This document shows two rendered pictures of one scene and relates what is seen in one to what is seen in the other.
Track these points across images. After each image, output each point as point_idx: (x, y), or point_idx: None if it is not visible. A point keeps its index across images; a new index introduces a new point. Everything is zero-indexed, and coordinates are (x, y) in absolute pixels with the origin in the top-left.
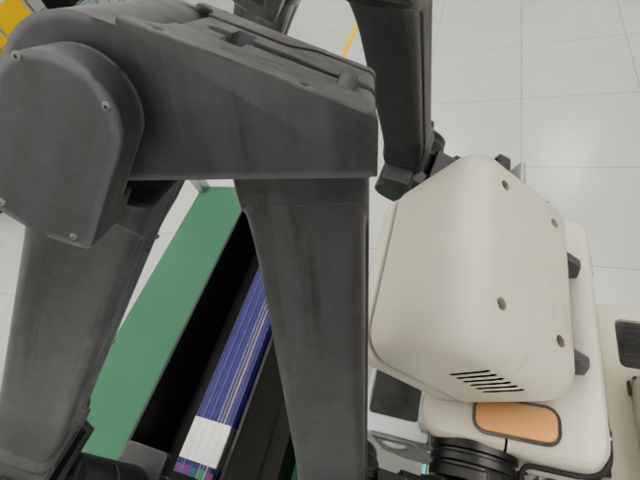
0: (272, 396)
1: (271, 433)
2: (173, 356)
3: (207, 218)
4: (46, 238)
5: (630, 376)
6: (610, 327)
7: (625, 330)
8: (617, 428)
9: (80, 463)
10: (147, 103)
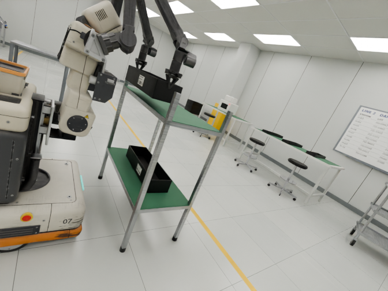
0: (133, 77)
1: (129, 82)
2: (157, 76)
3: (204, 124)
4: None
5: (19, 96)
6: (22, 103)
7: (14, 102)
8: (28, 93)
9: (144, 45)
10: None
